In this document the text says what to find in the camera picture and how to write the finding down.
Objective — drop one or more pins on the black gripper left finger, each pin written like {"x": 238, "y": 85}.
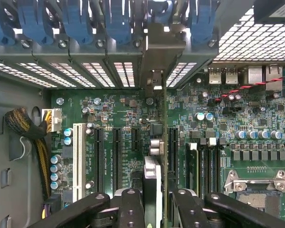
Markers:
{"x": 130, "y": 209}

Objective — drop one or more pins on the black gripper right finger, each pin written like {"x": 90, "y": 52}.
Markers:
{"x": 187, "y": 209}

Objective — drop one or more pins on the black RAM slot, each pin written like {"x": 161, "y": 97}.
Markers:
{"x": 212, "y": 171}
{"x": 204, "y": 171}

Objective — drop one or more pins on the long black expansion slot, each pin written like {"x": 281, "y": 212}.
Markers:
{"x": 173, "y": 149}
{"x": 99, "y": 161}
{"x": 117, "y": 161}

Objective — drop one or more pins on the short black expansion slot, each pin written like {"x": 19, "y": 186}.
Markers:
{"x": 136, "y": 140}

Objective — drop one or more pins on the white expansion slot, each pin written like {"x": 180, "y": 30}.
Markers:
{"x": 78, "y": 161}

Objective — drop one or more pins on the CPU socket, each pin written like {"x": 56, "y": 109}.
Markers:
{"x": 259, "y": 202}

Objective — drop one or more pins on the black power connector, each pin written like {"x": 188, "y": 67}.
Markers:
{"x": 53, "y": 204}

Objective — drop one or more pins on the green motherboard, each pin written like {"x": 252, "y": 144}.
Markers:
{"x": 251, "y": 114}

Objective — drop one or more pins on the white power connector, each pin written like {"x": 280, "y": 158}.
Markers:
{"x": 54, "y": 121}

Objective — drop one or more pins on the silver USB port block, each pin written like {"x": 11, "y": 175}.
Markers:
{"x": 231, "y": 77}
{"x": 215, "y": 77}

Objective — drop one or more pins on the silver rear port block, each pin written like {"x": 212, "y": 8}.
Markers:
{"x": 255, "y": 74}

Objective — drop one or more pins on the black open PC case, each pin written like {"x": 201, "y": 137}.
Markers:
{"x": 19, "y": 99}

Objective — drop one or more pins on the silver ethernet port block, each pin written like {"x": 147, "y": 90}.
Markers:
{"x": 274, "y": 78}

